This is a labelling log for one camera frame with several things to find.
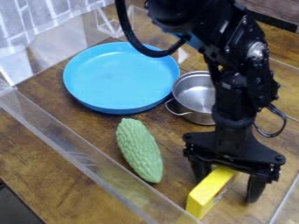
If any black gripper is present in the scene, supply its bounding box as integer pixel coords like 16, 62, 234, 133
182, 132, 286, 203

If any yellow butter brick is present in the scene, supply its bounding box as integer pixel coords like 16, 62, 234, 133
186, 167, 240, 220

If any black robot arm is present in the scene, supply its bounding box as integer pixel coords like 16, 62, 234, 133
147, 0, 286, 203

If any blue round tray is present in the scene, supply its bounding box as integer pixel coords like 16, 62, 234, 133
63, 42, 180, 115

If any green bitter gourd toy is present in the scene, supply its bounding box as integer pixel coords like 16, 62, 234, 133
116, 118, 164, 183

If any small steel pot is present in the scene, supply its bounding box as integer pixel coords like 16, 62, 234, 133
164, 71, 215, 126

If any clear acrylic enclosure wall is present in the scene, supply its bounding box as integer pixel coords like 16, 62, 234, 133
0, 79, 202, 224

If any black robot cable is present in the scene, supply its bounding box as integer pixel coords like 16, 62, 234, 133
114, 0, 188, 59

